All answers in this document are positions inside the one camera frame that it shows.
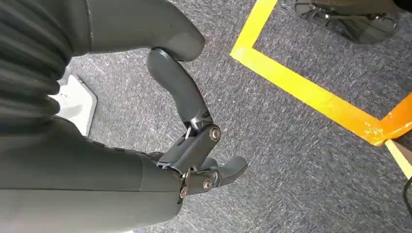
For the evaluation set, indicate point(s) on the pale yellow strip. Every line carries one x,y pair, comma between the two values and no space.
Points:
399,157

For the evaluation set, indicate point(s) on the yellow orange floor tape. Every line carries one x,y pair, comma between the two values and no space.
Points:
289,82

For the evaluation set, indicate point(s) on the ribbed grey right arm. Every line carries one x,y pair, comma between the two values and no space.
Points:
29,64

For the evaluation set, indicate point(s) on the black robot foot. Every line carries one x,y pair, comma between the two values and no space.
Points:
354,22

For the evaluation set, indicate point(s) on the white floor plate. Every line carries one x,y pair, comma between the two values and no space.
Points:
78,106

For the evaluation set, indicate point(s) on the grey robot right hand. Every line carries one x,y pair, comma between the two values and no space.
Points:
80,193

